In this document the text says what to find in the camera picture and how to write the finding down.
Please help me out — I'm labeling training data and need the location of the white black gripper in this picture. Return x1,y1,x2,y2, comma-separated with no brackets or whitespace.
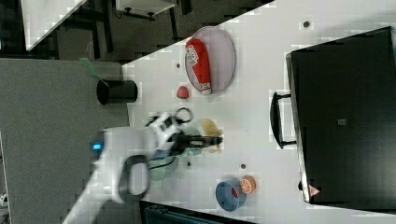
148,112,222,156

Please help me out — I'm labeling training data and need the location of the peeled yellow banana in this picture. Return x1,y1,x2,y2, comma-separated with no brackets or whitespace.
202,119,223,153

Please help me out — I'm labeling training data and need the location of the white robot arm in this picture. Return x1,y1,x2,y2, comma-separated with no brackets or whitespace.
62,112,223,224

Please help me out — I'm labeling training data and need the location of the red strawberry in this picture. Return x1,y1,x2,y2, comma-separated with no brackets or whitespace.
177,86,190,99

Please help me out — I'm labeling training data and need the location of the red item in bowl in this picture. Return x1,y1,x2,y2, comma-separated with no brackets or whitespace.
232,188,238,198

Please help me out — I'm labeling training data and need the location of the blue bowl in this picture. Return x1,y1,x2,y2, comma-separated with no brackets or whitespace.
215,178,247,212

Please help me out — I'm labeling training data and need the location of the orange slice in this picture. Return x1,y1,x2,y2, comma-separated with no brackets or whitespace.
240,175,256,194

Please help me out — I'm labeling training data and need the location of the red ketchup bottle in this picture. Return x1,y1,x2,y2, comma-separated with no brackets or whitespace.
186,38,212,95

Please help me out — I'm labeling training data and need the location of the black cylinder holder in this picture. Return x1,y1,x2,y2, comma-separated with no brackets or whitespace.
96,80,138,105

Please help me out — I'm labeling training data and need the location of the lilac round plate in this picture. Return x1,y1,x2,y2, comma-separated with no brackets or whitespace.
192,26,236,93

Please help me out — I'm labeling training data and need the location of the green spatula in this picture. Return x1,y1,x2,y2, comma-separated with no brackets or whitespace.
79,58,106,84

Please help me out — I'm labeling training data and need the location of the black toaster oven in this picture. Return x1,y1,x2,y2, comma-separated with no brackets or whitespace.
285,27,396,214

